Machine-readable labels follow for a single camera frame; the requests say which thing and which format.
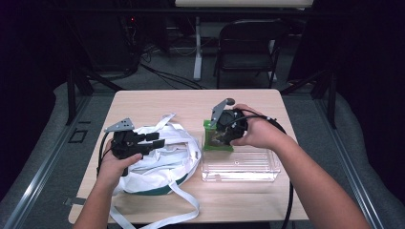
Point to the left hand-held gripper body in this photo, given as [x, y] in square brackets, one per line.
[125, 146]

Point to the person's right hand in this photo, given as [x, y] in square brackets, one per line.
[262, 132]

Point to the person's left hand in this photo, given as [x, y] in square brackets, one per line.
[111, 168]

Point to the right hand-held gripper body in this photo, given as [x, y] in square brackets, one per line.
[234, 122]

